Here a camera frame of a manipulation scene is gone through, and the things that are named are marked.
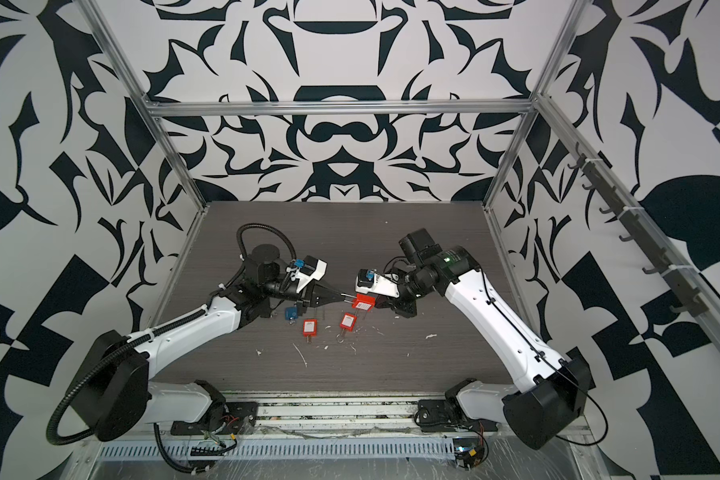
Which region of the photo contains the red padlock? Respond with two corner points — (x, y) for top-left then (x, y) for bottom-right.
(302, 306), (326, 344)
(336, 311), (366, 343)
(343, 293), (376, 311)

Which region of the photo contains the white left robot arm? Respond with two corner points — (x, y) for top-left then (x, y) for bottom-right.
(45, 244), (350, 446)

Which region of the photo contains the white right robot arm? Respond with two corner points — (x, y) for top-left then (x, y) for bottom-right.
(355, 229), (592, 450)

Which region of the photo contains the blue padlock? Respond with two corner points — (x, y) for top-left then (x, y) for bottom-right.
(284, 306), (299, 324)

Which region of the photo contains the black hook rack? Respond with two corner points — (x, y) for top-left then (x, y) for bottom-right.
(569, 151), (710, 317)

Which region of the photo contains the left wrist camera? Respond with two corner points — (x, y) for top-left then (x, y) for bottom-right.
(290, 256), (327, 293)

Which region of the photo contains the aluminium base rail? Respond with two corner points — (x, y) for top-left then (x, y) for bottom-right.
(228, 392), (444, 433)

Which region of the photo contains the white slotted cable duct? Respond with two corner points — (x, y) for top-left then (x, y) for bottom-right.
(98, 437), (457, 462)

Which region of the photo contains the black corrugated cable conduit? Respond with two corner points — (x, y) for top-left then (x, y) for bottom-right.
(44, 223), (298, 448)

